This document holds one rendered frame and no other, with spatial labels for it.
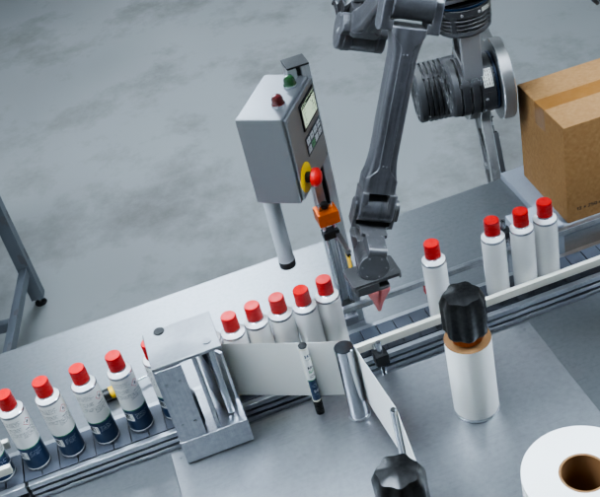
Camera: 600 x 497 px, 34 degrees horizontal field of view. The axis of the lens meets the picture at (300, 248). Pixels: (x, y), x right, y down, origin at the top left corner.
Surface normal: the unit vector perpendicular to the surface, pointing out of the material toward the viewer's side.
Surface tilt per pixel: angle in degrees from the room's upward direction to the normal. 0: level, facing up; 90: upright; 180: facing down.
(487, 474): 0
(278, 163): 90
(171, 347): 0
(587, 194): 90
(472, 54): 90
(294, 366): 90
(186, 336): 0
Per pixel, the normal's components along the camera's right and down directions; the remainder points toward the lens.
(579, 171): 0.26, 0.55
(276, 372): -0.20, 0.63
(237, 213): -0.20, -0.78
